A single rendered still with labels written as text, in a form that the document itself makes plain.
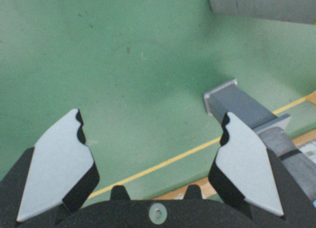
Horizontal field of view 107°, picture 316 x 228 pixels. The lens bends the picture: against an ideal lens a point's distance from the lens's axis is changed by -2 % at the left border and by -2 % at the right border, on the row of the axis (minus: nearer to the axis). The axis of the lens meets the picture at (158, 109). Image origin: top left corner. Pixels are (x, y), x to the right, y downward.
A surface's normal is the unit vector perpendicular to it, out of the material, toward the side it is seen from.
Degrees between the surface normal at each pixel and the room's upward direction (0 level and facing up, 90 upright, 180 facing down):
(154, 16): 0
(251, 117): 90
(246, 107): 90
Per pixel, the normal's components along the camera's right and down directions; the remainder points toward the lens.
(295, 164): -0.61, -0.50
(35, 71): 0.22, 0.64
